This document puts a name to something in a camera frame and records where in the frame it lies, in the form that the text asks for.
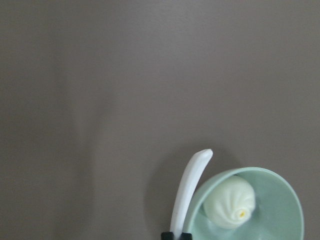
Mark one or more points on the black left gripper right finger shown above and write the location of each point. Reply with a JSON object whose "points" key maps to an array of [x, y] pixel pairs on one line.
{"points": [[186, 236]]}

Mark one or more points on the white steamed bun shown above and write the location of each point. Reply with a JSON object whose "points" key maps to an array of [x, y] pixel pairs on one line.
{"points": [[231, 203]]}

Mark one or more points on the white ceramic spoon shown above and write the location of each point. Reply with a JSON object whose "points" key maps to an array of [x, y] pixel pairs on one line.
{"points": [[188, 183]]}

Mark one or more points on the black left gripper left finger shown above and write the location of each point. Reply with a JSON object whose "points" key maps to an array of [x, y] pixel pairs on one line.
{"points": [[167, 235]]}

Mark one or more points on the mint green bowl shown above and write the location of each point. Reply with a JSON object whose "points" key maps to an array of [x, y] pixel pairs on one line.
{"points": [[278, 213]]}

